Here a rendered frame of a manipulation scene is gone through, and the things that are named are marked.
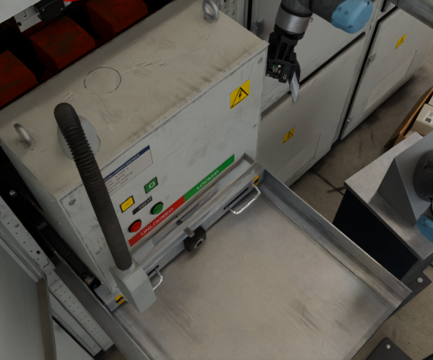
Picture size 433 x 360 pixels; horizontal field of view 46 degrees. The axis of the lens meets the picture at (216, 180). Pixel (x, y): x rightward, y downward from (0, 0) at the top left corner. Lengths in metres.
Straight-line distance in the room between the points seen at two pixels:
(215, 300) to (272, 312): 0.15
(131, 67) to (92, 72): 0.07
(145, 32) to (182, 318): 0.68
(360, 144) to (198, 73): 1.76
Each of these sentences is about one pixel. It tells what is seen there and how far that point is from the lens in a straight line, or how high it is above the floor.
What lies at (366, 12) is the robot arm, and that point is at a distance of 1.11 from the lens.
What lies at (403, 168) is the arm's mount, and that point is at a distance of 1.49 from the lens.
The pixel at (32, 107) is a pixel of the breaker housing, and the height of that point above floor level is 1.39.
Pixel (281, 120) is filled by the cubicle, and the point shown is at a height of 0.70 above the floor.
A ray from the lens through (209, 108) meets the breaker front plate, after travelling 0.98.
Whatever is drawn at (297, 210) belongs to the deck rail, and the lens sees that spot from 1.42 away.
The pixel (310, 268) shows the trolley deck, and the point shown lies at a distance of 1.36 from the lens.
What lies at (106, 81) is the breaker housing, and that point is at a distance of 0.97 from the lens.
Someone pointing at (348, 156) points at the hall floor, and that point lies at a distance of 2.59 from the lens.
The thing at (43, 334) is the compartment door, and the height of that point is 0.84.
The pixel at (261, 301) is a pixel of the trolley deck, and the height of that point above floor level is 0.85.
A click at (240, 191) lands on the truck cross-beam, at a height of 0.91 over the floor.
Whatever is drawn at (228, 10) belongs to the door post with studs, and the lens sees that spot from 1.21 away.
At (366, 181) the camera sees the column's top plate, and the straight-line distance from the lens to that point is 1.63.
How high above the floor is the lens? 2.10
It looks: 59 degrees down
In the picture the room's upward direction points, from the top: 1 degrees counter-clockwise
